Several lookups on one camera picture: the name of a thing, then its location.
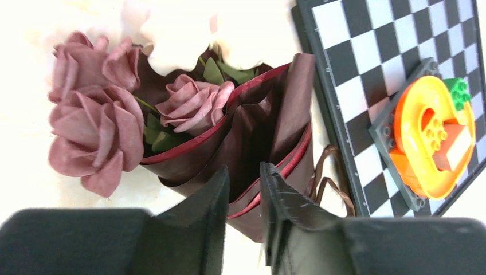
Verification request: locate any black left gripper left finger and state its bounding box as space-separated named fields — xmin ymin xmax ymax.
xmin=1 ymin=166 xmax=229 ymax=274

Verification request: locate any black white chessboard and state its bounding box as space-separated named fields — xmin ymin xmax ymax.
xmin=292 ymin=1 xmax=485 ymax=217

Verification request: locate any grey toy baseplate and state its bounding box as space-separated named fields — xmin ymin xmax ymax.
xmin=369 ymin=57 xmax=441 ymax=211

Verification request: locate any green toy brick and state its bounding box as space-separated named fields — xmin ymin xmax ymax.
xmin=443 ymin=77 xmax=471 ymax=111

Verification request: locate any brown ribbon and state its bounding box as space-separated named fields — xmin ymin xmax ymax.
xmin=309 ymin=144 xmax=356 ymax=216

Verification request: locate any orange toy ring piece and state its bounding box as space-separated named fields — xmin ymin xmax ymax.
xmin=389 ymin=75 xmax=476 ymax=201

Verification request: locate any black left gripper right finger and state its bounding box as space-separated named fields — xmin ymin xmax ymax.
xmin=260 ymin=162 xmax=485 ymax=275

